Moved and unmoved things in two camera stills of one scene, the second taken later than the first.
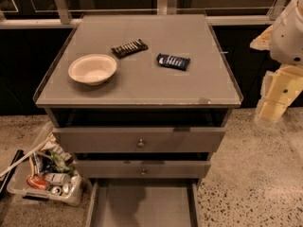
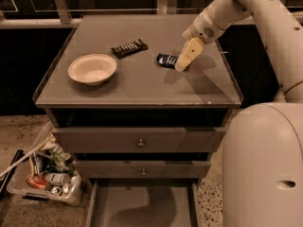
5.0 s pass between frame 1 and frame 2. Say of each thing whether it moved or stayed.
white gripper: moved
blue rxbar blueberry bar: stayed
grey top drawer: stayed
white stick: stayed
